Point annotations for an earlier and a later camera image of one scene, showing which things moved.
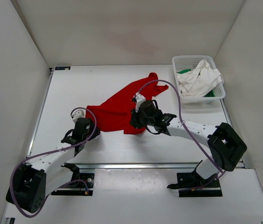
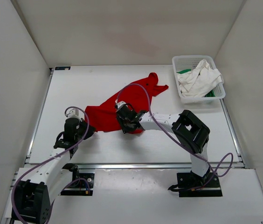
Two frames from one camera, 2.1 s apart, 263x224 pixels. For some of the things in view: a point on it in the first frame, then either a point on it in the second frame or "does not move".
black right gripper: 135,121 to 127,129
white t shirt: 197,83 does not move
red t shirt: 114,114 does not move
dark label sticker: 62,67 does not move
